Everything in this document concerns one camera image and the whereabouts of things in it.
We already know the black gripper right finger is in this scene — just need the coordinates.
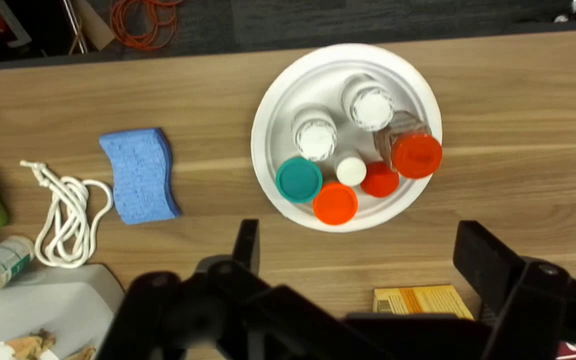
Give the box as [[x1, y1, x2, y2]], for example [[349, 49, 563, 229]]
[[451, 219, 524, 311]]

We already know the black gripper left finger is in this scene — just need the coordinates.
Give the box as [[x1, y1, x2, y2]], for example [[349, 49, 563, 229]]
[[231, 218, 260, 271]]

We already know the white pill bottle grey label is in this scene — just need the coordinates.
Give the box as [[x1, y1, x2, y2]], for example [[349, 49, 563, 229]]
[[291, 110, 336, 161]]

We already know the small white bottle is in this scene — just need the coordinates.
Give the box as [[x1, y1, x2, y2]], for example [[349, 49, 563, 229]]
[[333, 152, 365, 186]]

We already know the spice bottle orange cap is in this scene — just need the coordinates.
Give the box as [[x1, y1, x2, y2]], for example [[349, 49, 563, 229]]
[[374, 112, 444, 179]]

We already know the orange ball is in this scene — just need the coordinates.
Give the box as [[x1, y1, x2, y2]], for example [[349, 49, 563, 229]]
[[360, 161, 400, 197]]

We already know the white supplement bottle blue label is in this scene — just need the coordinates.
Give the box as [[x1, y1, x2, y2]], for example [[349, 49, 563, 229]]
[[342, 73, 393, 132]]

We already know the white paper plate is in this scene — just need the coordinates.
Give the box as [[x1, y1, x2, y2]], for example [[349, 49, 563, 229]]
[[249, 44, 444, 232]]

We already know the yellow open cardboard box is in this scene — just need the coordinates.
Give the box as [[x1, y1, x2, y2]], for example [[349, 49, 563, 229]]
[[371, 283, 472, 319]]

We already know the teal lid play-doh tub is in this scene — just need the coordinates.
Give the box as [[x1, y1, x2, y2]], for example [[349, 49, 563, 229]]
[[274, 155, 321, 203]]

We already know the orange lid play-doh tub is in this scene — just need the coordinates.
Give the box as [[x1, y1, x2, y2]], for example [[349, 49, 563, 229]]
[[312, 181, 357, 226]]

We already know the blue sponge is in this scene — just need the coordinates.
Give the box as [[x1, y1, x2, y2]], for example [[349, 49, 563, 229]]
[[99, 127, 179, 224]]

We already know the white planter appliance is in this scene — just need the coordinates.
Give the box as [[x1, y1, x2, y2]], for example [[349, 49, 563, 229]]
[[0, 263, 124, 360]]

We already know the white coiled cord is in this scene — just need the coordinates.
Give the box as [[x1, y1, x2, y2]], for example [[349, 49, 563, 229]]
[[18, 157, 115, 269]]

